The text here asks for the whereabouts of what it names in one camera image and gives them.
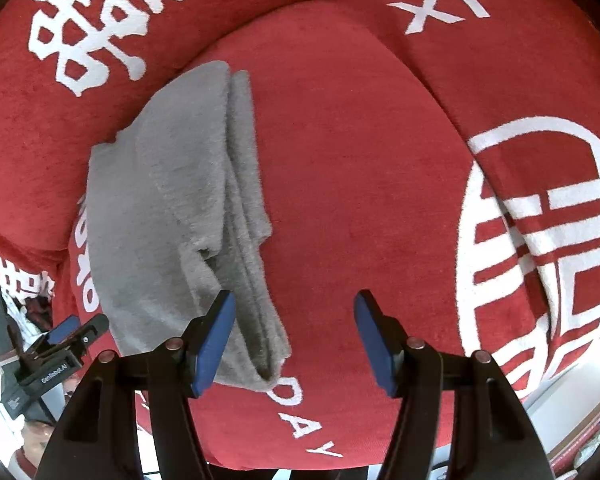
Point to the grey fleece garment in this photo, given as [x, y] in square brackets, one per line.
[175, 213]

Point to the person's left hand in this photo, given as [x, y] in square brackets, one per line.
[25, 461]

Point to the red wedding quilt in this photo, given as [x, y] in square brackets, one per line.
[444, 154]

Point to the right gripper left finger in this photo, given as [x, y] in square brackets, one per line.
[97, 435]

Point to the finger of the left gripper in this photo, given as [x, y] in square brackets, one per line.
[63, 330]

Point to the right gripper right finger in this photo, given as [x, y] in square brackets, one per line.
[492, 434]

